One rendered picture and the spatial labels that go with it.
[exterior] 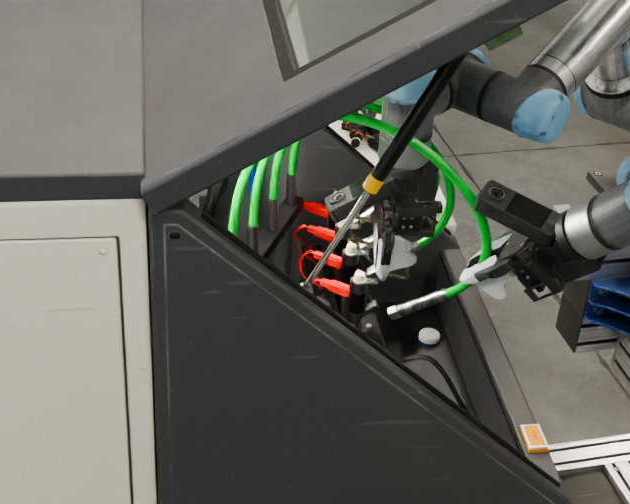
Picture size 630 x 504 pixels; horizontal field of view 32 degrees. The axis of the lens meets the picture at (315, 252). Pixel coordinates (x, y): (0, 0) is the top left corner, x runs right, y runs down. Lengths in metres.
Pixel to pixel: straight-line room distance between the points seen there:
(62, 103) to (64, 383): 0.33
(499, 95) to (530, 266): 0.25
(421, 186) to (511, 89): 0.20
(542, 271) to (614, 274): 0.71
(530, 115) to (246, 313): 0.50
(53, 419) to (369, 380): 0.39
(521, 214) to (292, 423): 0.40
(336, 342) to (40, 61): 0.52
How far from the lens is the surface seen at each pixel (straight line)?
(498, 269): 1.52
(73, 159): 1.24
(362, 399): 1.43
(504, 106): 1.59
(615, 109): 2.17
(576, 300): 2.26
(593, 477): 2.81
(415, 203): 1.66
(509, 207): 1.50
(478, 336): 1.92
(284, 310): 1.32
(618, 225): 1.41
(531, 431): 1.73
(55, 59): 1.48
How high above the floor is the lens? 2.09
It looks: 33 degrees down
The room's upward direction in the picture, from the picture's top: 4 degrees clockwise
